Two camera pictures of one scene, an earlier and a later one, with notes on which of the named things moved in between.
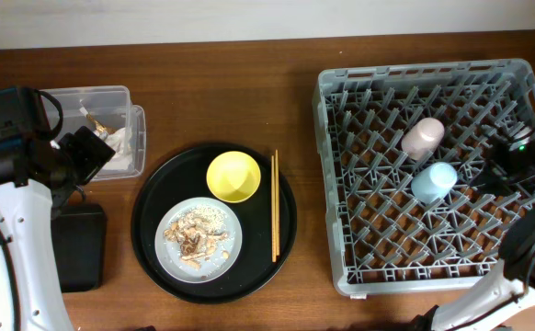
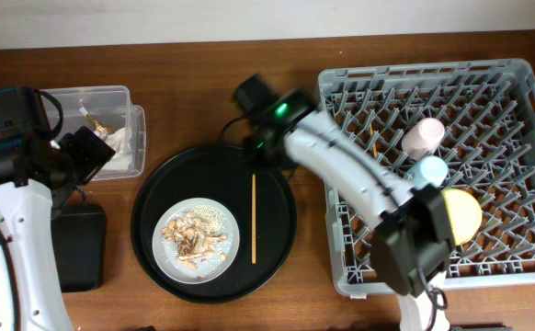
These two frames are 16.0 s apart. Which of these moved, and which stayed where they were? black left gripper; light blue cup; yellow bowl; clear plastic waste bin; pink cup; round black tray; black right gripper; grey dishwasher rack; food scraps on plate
Moved: black right gripper; yellow bowl; light blue cup
Stayed: clear plastic waste bin; food scraps on plate; grey dishwasher rack; black left gripper; round black tray; pink cup
